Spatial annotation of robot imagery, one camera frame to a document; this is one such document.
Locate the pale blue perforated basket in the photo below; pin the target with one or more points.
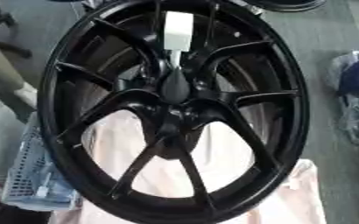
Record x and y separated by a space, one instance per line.
29 175

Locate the black spoked wheel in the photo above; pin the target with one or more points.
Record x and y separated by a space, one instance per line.
136 105

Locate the black round wheel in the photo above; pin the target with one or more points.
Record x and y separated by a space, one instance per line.
290 4

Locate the white pin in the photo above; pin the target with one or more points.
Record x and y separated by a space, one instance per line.
178 32

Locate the pale pink cloth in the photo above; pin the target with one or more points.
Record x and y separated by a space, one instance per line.
157 172

